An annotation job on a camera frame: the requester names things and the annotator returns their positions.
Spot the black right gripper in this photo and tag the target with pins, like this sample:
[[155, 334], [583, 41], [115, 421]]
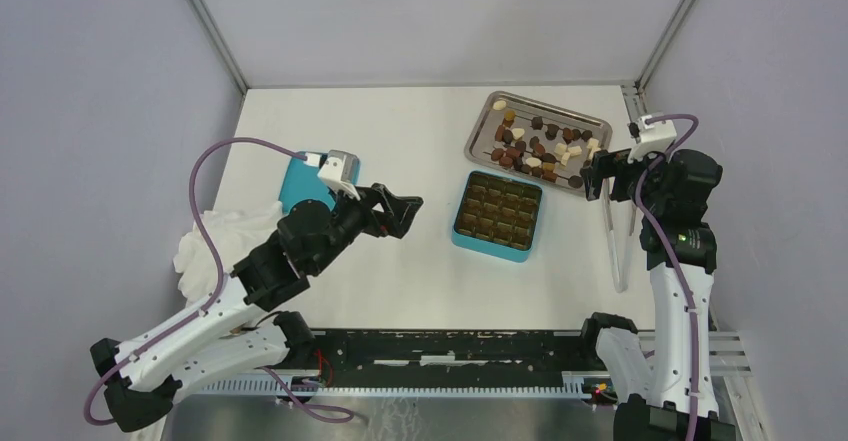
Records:
[[608, 164]]

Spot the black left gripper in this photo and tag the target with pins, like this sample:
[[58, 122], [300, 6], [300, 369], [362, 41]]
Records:
[[396, 224]]

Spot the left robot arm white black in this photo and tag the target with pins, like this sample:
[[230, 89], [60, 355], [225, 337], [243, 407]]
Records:
[[145, 377]]

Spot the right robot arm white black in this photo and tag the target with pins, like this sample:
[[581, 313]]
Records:
[[669, 395]]

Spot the teal chocolate box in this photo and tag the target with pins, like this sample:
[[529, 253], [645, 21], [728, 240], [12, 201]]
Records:
[[497, 216]]

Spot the steel tray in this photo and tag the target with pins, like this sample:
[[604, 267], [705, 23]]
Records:
[[536, 141]]

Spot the teal box lid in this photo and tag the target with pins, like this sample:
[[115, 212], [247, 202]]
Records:
[[301, 183]]

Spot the white cloth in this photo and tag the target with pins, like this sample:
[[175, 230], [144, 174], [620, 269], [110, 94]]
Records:
[[234, 234]]

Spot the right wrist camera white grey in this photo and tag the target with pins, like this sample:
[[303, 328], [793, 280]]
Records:
[[651, 133]]

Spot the wrist camera white grey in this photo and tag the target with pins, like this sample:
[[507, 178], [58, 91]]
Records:
[[651, 133], [338, 173]]

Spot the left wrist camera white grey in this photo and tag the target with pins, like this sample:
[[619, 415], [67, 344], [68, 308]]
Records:
[[338, 173]]

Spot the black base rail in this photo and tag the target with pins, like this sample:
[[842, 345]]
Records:
[[353, 358]]

